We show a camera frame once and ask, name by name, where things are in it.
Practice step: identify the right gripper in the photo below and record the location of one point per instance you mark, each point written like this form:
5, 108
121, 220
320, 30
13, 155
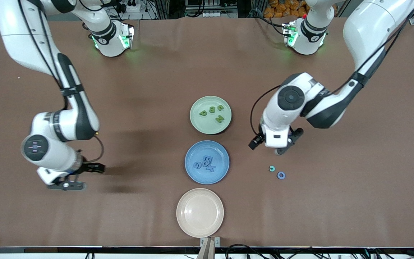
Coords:
89, 167

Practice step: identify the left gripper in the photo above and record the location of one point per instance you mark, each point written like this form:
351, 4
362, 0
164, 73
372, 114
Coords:
255, 142

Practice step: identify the green letter N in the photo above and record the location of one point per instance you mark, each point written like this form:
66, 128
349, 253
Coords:
219, 118

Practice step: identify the small curved green letter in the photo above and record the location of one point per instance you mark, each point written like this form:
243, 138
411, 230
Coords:
220, 107

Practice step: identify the blue letter g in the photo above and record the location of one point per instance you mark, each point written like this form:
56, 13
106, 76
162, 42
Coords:
210, 162

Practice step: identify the blue letter x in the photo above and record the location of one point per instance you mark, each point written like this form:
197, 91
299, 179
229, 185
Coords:
211, 167

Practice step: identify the blue letter m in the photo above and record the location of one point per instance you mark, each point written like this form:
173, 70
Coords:
205, 157

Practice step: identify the green letter B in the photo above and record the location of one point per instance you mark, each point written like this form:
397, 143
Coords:
210, 109

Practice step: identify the green letter p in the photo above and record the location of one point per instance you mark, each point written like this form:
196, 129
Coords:
205, 112

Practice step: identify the blue letter e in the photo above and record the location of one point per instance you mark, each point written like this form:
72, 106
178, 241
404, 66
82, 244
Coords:
194, 165

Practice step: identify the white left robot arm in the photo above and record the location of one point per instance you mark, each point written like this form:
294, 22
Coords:
368, 28

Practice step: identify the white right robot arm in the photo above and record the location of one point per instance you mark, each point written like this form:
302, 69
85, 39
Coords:
20, 36

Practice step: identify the teal letter c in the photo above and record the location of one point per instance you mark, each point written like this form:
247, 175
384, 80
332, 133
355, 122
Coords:
274, 168

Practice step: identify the blue letter O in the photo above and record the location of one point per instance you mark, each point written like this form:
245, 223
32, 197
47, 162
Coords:
278, 175

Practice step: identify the blue plate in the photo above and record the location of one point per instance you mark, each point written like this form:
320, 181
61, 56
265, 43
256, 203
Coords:
214, 178

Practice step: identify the green plate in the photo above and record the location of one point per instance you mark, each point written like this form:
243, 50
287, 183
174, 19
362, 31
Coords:
199, 124

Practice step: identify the table cover sheet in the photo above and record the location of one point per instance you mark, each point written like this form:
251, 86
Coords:
300, 216

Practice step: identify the beige plate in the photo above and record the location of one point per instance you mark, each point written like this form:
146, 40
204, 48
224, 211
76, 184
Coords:
199, 212

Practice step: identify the white power strip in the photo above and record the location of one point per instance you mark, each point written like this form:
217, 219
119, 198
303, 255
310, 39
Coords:
132, 6
212, 14

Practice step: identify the pile of orange objects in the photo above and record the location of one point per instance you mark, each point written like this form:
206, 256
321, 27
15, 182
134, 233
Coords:
282, 8

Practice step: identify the metal camera bracket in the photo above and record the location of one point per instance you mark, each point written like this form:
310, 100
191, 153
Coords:
217, 241

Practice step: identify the metal table edge rail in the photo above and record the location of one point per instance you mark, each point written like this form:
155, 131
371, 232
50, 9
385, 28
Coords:
300, 249

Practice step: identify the camera stand pole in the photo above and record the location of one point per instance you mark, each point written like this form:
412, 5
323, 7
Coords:
206, 251

